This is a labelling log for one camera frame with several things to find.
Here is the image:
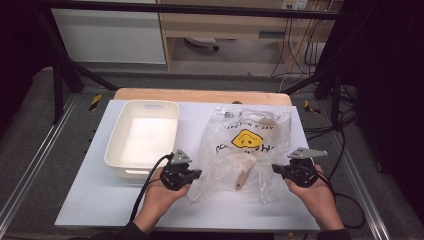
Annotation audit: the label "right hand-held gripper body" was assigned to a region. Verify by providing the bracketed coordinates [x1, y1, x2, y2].
[287, 147, 329, 188]

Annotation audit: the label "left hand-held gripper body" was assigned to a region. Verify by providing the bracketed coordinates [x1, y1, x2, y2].
[159, 148, 198, 192]

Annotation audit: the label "clear plastic bag yellow print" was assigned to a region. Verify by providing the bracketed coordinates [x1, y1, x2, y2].
[187, 105, 294, 205]

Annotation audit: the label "cream spoon with taupe handle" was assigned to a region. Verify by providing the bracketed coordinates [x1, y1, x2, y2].
[234, 153, 258, 191]

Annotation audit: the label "white plastic basket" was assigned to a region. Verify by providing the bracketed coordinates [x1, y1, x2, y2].
[103, 99, 180, 180]

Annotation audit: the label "person's right hand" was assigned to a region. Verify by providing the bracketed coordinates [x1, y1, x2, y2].
[284, 164, 338, 218]

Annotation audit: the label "person's left hand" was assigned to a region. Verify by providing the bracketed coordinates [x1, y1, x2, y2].
[142, 176, 192, 222]

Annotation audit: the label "yellow black floor tape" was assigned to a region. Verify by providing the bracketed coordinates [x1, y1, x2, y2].
[88, 93, 103, 112]
[303, 99, 322, 115]

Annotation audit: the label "wooden board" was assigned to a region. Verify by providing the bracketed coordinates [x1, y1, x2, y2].
[113, 87, 293, 107]

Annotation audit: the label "black metal stand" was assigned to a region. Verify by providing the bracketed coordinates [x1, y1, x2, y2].
[43, 9, 118, 125]
[283, 59, 344, 128]

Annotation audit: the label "black curtain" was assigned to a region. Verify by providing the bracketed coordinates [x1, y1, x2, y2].
[0, 0, 54, 131]
[328, 0, 424, 214]

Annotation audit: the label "grey chair base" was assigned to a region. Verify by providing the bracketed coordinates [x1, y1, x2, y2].
[184, 36, 221, 52]

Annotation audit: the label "wooden desk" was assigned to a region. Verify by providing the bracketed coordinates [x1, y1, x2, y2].
[156, 0, 344, 72]

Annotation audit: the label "white cabinet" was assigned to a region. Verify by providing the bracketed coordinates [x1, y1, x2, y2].
[50, 8, 167, 65]

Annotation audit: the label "white power strip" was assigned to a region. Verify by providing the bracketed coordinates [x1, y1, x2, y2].
[280, 0, 309, 11]

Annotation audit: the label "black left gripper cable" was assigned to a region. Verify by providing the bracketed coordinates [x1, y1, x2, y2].
[129, 153, 174, 222]

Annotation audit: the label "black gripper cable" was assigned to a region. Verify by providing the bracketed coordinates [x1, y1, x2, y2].
[129, 153, 174, 222]
[311, 166, 366, 230]

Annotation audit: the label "black floor cables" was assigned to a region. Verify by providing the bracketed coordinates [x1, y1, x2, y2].
[301, 109, 359, 141]

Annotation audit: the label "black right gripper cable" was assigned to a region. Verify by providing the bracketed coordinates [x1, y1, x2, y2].
[311, 166, 366, 230]

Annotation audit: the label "aluminium floor rail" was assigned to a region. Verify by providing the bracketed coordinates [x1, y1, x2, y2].
[336, 133, 391, 240]
[0, 94, 79, 228]

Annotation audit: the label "black cable bundle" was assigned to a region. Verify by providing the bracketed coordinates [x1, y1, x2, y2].
[270, 9, 331, 94]

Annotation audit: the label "black metal frame bar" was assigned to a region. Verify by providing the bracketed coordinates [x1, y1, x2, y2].
[39, 0, 348, 21]

